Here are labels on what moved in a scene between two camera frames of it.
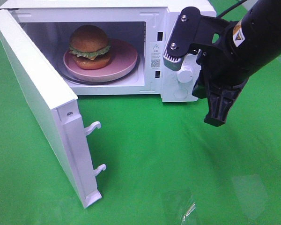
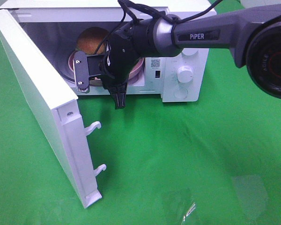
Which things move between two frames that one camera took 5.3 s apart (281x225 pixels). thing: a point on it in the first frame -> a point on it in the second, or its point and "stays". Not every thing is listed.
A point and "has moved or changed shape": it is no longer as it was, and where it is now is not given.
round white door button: (181, 93) stays
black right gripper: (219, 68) -> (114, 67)
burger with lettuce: (89, 46) has moved or changed shape
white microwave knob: (185, 74) stays
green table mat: (164, 166) stays
